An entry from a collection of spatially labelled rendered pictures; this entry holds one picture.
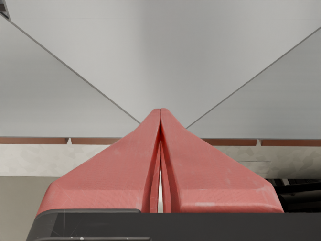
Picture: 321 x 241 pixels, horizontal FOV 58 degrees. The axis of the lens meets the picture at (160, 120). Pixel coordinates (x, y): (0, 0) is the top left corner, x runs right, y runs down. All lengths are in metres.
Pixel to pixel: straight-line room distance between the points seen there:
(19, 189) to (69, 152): 1.27
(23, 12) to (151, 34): 0.07
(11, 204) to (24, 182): 0.22
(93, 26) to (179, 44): 0.05
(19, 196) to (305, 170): 1.52
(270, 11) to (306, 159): 0.39
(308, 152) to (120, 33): 0.42
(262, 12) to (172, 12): 0.05
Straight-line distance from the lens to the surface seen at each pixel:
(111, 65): 0.19
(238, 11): 0.18
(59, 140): 0.29
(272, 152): 0.51
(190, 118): 0.20
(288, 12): 0.18
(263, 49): 0.19
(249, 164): 0.52
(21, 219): 1.98
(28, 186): 1.72
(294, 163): 0.54
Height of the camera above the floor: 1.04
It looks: 54 degrees down
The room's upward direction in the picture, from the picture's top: 179 degrees counter-clockwise
